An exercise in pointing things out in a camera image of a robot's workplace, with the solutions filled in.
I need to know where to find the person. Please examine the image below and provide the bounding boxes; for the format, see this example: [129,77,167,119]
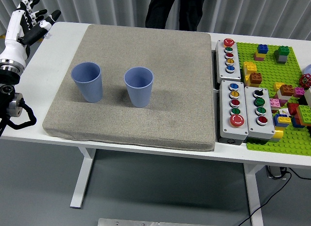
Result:
[145,0,209,32]

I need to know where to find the blue ribbed plastic cup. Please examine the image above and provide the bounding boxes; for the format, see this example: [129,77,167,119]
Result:
[70,62,104,104]
[124,66,154,108]

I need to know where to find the yellow white block stack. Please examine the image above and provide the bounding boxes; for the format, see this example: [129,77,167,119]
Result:
[243,61,258,87]

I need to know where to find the yellow round block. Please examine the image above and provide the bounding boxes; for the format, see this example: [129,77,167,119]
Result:
[271,128,284,143]

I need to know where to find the orange white block stack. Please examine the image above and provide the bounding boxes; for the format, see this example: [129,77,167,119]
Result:
[276,84,295,100]

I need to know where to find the grey five-button control box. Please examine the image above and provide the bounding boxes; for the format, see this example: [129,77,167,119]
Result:
[218,80,249,146]
[215,38,242,83]

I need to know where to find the grey power strip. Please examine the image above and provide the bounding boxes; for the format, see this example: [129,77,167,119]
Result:
[266,165,289,180]

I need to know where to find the grey-brown foam mat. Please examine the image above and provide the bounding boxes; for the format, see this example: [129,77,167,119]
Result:
[42,23,217,153]

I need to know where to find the blue yellow pink block stack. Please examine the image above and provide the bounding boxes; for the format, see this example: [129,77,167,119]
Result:
[254,44,269,61]

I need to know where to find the silver metal plate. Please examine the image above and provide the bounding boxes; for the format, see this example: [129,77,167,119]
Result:
[97,218,212,226]

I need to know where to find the white table leg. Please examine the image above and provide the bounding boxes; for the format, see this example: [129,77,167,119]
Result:
[243,162,264,226]
[69,147,97,209]

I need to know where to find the white pleated curtain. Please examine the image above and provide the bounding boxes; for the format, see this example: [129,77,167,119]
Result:
[0,0,311,41]

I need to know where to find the green orange block stack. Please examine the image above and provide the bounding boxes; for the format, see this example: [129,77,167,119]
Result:
[295,104,311,127]

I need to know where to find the green building baseplate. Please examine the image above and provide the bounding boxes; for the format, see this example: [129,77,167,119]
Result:
[236,42,311,156]

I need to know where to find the white box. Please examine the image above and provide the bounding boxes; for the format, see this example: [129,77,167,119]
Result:
[303,87,311,107]

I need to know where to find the grey selector switch control box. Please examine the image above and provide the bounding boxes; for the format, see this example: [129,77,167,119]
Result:
[244,86,276,140]

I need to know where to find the green grey block stack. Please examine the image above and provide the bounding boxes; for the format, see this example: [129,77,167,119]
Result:
[274,45,290,64]

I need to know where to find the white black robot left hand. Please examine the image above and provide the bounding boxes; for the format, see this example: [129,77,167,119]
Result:
[0,0,62,68]

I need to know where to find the red building block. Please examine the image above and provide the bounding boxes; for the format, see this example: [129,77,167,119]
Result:
[287,102,301,116]

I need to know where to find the brown building block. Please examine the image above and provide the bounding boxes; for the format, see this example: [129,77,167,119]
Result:
[248,72,263,87]

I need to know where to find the black floor cable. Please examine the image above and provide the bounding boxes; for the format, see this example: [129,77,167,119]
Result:
[234,170,311,226]

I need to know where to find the red valve wheel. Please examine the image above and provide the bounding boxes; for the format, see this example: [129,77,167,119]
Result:
[299,74,311,88]

